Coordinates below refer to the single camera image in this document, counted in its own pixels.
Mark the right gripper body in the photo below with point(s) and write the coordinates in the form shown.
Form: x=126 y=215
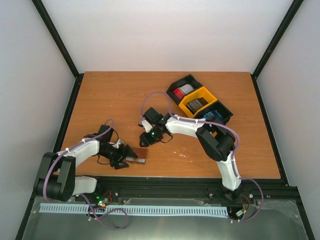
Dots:
x=156 y=135

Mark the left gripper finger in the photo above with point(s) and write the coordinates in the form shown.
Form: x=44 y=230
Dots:
x=119 y=163
x=127 y=152

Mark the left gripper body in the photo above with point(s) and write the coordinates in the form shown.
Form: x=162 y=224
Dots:
x=113 y=153

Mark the brown leather card holder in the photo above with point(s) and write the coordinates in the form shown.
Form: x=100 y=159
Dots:
x=141 y=158

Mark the yellow bin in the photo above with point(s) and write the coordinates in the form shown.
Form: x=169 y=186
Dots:
x=201 y=92

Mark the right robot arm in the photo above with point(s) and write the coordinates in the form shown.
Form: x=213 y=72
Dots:
x=216 y=139

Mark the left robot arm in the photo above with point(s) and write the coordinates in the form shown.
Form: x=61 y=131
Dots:
x=56 y=178

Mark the dark grey card stack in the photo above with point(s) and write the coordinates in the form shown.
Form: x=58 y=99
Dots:
x=196 y=104

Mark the red card stack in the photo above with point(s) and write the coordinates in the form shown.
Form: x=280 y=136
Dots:
x=179 y=93

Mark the white card stack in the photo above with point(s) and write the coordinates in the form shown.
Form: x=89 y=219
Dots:
x=187 y=88

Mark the blue card stack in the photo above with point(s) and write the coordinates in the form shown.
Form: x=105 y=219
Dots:
x=213 y=113

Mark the small circuit board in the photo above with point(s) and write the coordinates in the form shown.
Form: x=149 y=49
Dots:
x=104 y=199

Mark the black bin left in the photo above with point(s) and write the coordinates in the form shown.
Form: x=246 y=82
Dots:
x=188 y=79

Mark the black bin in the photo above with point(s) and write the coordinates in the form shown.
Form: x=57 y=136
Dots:
x=216 y=109
x=188 y=79

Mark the black bin right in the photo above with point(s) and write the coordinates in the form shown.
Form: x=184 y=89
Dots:
x=216 y=109

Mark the right base connector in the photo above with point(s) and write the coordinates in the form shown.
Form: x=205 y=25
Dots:
x=240 y=213

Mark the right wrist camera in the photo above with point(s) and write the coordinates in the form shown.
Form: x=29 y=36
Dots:
x=146 y=125

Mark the light blue cable duct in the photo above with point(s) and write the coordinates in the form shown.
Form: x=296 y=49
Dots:
x=137 y=210

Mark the right black frame post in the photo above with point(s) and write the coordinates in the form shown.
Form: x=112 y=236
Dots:
x=283 y=26

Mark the black frame post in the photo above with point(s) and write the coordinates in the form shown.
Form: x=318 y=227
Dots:
x=47 y=20
x=283 y=26

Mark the left black frame post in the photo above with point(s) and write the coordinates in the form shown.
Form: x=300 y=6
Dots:
x=47 y=20

